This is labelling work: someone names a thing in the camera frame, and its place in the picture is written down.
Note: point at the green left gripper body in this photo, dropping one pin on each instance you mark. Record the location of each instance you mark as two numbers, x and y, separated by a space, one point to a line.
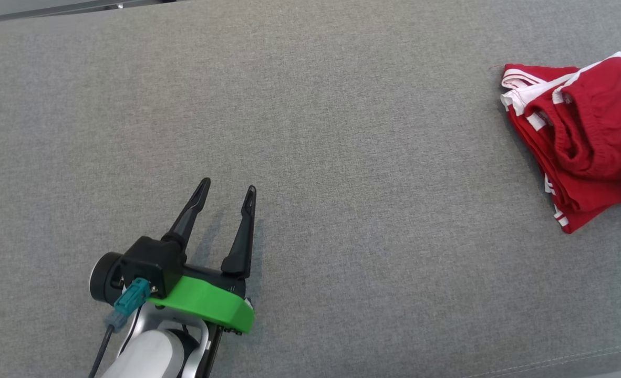
210 304

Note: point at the grey fabric sofa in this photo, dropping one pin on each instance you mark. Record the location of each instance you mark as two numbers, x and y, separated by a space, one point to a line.
342 131

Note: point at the red shorts with white stripe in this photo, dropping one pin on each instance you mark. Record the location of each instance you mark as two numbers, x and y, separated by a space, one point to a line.
604 121

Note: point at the red Bulls jersey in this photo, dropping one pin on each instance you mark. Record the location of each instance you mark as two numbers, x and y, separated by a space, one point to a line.
578 205

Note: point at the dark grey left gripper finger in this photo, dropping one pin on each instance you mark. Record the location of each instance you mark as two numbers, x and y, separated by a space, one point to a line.
187 220
242 236

